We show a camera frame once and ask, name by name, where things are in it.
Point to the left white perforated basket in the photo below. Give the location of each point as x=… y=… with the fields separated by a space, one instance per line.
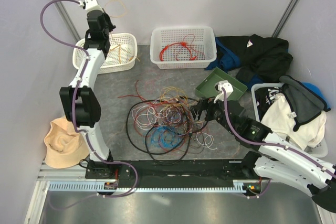
x=121 y=54

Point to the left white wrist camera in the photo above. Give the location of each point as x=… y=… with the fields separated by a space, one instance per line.
x=90 y=5

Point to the beige bucket hat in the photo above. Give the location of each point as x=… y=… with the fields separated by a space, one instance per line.
x=65 y=147

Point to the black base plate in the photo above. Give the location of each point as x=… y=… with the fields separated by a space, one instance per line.
x=196 y=172

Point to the grey black-trimmed garment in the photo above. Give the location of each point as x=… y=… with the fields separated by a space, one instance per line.
x=306 y=105

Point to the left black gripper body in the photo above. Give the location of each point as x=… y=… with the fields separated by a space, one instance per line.
x=109 y=27

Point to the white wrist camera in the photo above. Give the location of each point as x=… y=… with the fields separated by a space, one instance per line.
x=90 y=5
x=223 y=87

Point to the blue cloth item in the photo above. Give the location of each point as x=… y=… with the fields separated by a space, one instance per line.
x=316 y=90

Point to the grey slotted cable duct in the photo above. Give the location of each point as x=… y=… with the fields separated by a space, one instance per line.
x=103 y=187

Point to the right white perforated basket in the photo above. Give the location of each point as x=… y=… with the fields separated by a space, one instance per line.
x=182 y=47

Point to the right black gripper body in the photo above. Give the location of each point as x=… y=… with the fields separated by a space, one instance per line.
x=214 y=111

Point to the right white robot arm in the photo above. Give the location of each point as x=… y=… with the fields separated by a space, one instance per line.
x=271 y=156

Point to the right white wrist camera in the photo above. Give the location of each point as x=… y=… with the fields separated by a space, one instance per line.
x=223 y=87

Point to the white perforated basket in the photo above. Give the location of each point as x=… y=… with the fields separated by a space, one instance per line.
x=121 y=54
x=182 y=47

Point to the black and blue jacket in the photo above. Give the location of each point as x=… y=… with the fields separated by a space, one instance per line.
x=258 y=59

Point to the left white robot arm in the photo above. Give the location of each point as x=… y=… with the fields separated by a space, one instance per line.
x=81 y=106

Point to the white laundry bin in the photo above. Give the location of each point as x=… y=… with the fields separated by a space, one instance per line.
x=264 y=96

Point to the white cloth garment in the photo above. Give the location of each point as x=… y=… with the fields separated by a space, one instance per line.
x=278 y=119

